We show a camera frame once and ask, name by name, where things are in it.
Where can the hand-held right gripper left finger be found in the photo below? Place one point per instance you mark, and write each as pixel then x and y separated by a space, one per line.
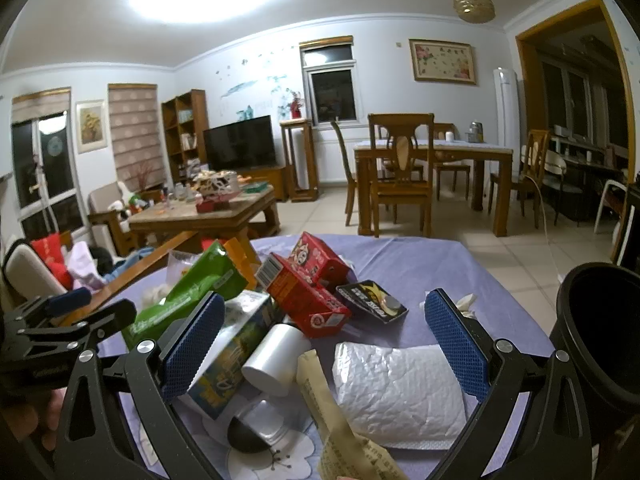
pixel 192 347

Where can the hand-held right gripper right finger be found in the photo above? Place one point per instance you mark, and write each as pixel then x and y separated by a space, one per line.
pixel 457 347

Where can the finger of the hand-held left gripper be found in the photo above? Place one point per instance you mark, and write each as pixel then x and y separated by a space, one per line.
pixel 70 300
pixel 110 317

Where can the green carton box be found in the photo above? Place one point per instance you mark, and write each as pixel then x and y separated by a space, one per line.
pixel 235 350

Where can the black trash bin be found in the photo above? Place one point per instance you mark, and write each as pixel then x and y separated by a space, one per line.
pixel 590 360

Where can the person's left hand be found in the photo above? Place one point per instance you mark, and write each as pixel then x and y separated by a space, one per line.
pixel 30 420

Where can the pile of clothes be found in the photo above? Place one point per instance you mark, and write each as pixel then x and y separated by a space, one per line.
pixel 85 265

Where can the white crumpled tissue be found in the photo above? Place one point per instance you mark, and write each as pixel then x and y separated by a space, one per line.
pixel 465 305

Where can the red bag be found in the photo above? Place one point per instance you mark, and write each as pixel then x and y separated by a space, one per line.
pixel 50 255

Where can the small white tissue ball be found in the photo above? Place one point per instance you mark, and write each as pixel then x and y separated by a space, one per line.
pixel 155 295

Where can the white sofa cushion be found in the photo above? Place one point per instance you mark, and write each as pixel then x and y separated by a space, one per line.
pixel 25 270

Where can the wooden sofa armrest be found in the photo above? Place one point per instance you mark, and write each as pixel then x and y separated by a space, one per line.
pixel 140 267

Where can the green snack packet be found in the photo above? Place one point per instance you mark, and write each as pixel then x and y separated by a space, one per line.
pixel 195 285

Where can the white bubble mailer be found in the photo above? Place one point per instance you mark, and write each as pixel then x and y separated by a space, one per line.
pixel 400 395

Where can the white cylindrical container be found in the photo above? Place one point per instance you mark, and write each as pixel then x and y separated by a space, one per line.
pixel 277 360

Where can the purple tablecloth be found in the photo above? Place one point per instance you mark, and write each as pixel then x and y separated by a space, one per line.
pixel 425 260

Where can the wooden armchair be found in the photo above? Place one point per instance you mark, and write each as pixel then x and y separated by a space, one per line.
pixel 105 210

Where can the orange packet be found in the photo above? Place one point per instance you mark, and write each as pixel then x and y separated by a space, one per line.
pixel 242 260

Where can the black battery blister pack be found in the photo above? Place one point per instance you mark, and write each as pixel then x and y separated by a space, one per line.
pixel 367 300

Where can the dark bowl with foil lid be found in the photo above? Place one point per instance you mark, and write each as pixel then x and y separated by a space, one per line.
pixel 260 425

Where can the long red carton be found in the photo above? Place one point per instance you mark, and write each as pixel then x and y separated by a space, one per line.
pixel 300 300

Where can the glass balcony door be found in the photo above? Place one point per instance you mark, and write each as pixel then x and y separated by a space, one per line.
pixel 47 175

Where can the wooden coffee table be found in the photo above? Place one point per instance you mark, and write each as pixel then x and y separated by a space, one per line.
pixel 200 220

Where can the red tissue box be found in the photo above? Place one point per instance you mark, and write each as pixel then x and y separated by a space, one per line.
pixel 212 206

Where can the tan paper wrapper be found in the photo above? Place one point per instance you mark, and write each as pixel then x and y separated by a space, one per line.
pixel 345 440

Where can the short red carton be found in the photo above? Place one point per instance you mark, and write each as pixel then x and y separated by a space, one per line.
pixel 320 257

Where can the white snack basket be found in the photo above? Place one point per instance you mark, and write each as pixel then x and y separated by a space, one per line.
pixel 217 185

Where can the small framed painting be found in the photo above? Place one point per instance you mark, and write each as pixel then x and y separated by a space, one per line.
pixel 91 127

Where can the wooden dining chair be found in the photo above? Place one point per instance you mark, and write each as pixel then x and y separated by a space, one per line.
pixel 450 165
pixel 525 170
pixel 400 180
pixel 345 160

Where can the beige roman blind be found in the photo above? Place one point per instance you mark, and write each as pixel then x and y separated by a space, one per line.
pixel 136 130

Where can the wooden television cabinet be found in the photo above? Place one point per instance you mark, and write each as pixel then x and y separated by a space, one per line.
pixel 277 180

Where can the wooden dining table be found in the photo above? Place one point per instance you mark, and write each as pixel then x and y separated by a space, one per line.
pixel 475 152

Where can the striped door blind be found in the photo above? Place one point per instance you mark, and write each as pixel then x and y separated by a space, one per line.
pixel 40 104

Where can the white plastic chair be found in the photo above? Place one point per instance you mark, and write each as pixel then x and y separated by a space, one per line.
pixel 607 200

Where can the black television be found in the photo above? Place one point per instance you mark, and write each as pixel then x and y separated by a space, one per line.
pixel 240 142

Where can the dark storage shelf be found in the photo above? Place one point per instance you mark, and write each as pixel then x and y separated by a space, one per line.
pixel 585 175

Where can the tall wooden plant stand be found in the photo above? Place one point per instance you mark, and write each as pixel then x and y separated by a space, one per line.
pixel 300 160

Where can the wooden bookshelf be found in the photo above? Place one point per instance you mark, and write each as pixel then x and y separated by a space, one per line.
pixel 200 120

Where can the metal kettle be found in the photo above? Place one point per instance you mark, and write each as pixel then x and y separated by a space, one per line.
pixel 476 131

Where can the white standing air conditioner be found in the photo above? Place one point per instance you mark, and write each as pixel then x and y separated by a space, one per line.
pixel 506 110

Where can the red vase with flowers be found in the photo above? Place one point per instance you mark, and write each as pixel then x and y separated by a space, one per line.
pixel 296 106

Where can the framed floral picture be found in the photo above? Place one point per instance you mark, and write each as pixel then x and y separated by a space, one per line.
pixel 442 61

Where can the window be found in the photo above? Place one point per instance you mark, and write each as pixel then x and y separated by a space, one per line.
pixel 331 90

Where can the wooden doorway frame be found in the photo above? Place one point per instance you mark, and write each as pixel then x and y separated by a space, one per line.
pixel 525 85

